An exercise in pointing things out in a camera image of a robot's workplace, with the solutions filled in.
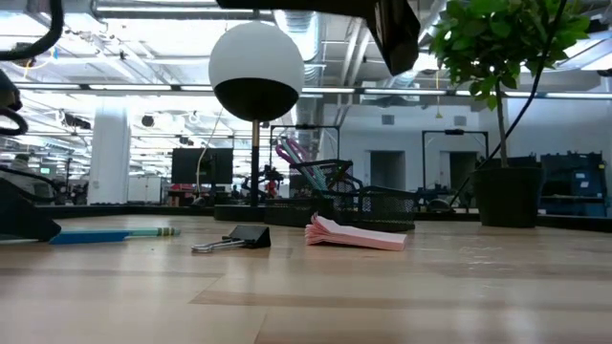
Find black cable loop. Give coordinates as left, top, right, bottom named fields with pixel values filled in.
left=0, top=164, right=63, bottom=202

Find black binder clip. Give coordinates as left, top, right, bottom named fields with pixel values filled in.
left=190, top=225, right=273, bottom=254

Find blue machine cabinet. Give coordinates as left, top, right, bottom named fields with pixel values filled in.
left=539, top=151, right=608, bottom=217

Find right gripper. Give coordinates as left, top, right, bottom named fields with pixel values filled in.
left=214, top=0, right=423, bottom=77

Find pink sticky note pad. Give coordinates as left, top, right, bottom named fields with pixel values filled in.
left=304, top=213, right=408, bottom=252

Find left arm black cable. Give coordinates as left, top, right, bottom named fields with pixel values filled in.
left=0, top=0, right=66, bottom=61

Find blue eraser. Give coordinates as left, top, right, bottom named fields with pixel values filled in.
left=49, top=230, right=131, bottom=247

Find purple handled scissors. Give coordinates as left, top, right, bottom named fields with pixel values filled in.
left=274, top=138, right=315, bottom=166

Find silver ventilation duct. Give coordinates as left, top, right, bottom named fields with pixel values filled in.
left=274, top=9, right=321, bottom=159

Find white pillar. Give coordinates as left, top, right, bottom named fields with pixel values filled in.
left=87, top=107, right=133, bottom=205

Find black power cable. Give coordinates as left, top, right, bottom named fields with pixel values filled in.
left=448, top=0, right=571, bottom=207

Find green potted plant black pot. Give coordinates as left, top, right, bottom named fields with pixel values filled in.
left=427, top=0, right=592, bottom=229

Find white globe lamp black base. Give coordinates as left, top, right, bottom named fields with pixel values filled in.
left=208, top=21, right=306, bottom=222

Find black gantry frame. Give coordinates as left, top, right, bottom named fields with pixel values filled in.
left=421, top=128, right=490, bottom=192

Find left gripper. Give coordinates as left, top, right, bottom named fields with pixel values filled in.
left=0, top=69, right=62, bottom=243

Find black background monitor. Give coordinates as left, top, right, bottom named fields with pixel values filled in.
left=170, top=147, right=234, bottom=185

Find black mesh desk organizer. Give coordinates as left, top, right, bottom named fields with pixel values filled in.
left=264, top=159, right=417, bottom=233

